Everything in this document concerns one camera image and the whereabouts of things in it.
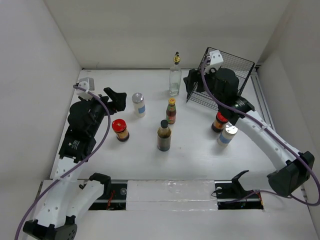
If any white salt jar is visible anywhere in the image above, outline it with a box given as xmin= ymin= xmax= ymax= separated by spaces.
xmin=131 ymin=92 xmax=146 ymax=118
xmin=217 ymin=123 xmax=238 ymax=147

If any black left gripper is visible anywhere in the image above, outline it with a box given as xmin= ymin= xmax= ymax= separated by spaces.
xmin=81 ymin=87 xmax=126 ymax=136

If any yellow cap sauce bottle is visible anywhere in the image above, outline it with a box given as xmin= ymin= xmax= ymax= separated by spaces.
xmin=166 ymin=97 xmax=177 ymax=124

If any right red lid jar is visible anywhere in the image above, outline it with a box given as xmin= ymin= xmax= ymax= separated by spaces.
xmin=211 ymin=111 xmax=229 ymax=133

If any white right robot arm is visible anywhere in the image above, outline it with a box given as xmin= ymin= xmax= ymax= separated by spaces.
xmin=183 ymin=68 xmax=315 ymax=197

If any left red lid jar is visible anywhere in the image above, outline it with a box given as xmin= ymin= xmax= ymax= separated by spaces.
xmin=112 ymin=118 xmax=130 ymax=142

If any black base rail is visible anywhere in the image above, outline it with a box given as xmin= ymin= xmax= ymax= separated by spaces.
xmin=90 ymin=180 xmax=264 ymax=211

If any red lid jar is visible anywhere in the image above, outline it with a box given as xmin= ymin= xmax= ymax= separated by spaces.
xmin=112 ymin=118 xmax=130 ymax=142
xmin=211 ymin=111 xmax=229 ymax=133

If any clear glass oil bottle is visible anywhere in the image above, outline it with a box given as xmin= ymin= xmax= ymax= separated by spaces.
xmin=169 ymin=52 xmax=182 ymax=96

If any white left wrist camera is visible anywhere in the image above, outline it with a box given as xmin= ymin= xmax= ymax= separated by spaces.
xmin=75 ymin=77 xmax=95 ymax=100

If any right white salt jar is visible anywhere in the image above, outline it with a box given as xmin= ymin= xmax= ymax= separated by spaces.
xmin=217 ymin=123 xmax=238 ymax=147

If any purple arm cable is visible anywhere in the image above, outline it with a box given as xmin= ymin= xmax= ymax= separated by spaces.
xmin=201 ymin=56 xmax=320 ymax=206
xmin=14 ymin=84 xmax=112 ymax=240

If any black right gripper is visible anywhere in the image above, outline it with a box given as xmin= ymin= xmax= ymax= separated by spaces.
xmin=183 ymin=65 xmax=224 ymax=106

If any dark soy sauce bottle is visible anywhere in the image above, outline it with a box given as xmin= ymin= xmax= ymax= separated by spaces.
xmin=157 ymin=119 xmax=172 ymax=152

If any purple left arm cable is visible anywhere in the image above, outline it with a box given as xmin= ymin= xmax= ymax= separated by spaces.
xmin=14 ymin=84 xmax=112 ymax=240

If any left white salt jar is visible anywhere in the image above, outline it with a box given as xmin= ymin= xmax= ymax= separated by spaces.
xmin=131 ymin=92 xmax=146 ymax=118

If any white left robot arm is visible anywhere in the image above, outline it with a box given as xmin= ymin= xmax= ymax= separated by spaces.
xmin=17 ymin=84 xmax=127 ymax=240

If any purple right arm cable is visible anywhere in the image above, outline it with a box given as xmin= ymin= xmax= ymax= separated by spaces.
xmin=201 ymin=56 xmax=320 ymax=206

